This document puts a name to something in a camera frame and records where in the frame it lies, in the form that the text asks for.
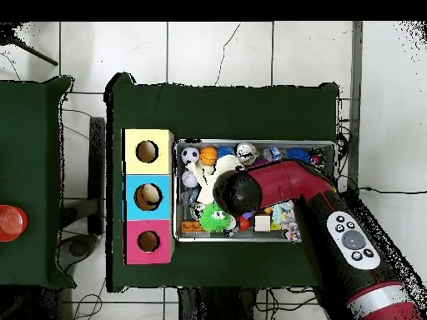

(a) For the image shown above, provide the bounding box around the plain wooden cube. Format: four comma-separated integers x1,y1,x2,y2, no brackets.
253,214,272,233

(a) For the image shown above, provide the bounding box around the clear mesh bin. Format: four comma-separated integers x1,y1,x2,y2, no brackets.
173,138,338,243

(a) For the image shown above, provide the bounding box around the wooden box with three holes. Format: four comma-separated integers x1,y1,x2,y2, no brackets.
122,127,176,266

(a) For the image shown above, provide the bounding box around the cream knitted cloth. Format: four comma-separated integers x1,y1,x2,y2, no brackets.
185,153,245,204

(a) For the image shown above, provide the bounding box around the small orange basketball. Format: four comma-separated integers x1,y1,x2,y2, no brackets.
199,145,219,167

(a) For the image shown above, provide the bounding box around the small soccer ball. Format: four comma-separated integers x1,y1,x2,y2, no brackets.
180,146,201,165

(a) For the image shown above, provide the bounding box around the green fuzzy toy with eyes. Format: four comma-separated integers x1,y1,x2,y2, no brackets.
199,202,232,233

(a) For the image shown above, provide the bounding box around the orange toy block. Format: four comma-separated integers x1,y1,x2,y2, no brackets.
179,219,204,233

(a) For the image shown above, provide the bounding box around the blue spiky ball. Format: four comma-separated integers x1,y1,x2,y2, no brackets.
286,146,313,163

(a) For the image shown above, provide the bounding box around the colourful patterned cloth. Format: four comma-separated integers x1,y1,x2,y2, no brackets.
283,222,303,243

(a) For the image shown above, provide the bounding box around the green cloth side table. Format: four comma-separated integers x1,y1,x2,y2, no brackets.
0,72,76,290

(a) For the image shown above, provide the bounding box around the red round container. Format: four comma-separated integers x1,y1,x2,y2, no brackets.
0,205,29,243

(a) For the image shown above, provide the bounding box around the black tripod leg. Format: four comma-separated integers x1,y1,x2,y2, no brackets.
0,22,60,68

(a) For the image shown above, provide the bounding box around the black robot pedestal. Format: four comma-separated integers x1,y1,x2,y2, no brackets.
177,286,268,320

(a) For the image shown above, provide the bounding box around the black floor cable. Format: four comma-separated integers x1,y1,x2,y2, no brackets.
363,187,427,198

